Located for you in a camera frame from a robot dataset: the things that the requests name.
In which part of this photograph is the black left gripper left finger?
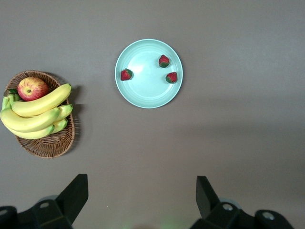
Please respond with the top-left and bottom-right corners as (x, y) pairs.
(0, 174), (89, 229)

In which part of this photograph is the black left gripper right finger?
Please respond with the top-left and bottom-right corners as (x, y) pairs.
(190, 176), (295, 229)

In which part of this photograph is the red strawberry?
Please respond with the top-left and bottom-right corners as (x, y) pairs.
(158, 54), (171, 69)
(165, 71), (178, 84)
(120, 68), (134, 82)

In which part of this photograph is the light green round plate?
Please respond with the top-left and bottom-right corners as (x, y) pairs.
(114, 39), (184, 109)

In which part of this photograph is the brown wicker basket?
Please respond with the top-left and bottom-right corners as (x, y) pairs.
(4, 70), (76, 159)

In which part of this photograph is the brown table cover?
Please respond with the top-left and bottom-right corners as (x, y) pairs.
(0, 0), (305, 229)

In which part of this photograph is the yellow banana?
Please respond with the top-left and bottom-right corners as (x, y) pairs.
(10, 83), (72, 117)
(0, 95), (61, 133)
(7, 124), (56, 140)
(50, 118), (69, 134)
(56, 104), (74, 122)

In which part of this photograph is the red yellow apple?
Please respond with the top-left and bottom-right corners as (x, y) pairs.
(17, 76), (50, 102)

